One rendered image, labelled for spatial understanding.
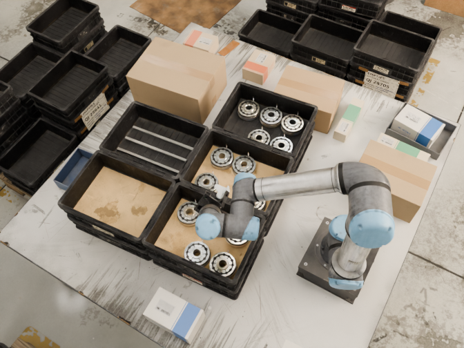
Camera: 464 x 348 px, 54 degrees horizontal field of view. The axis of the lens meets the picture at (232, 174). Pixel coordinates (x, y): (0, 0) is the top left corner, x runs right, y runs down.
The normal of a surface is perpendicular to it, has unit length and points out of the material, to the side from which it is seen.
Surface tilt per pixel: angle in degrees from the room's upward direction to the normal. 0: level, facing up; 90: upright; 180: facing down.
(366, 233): 82
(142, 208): 0
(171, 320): 0
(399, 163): 0
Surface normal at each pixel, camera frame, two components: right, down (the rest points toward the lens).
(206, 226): -0.02, 0.19
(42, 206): -0.04, -0.52
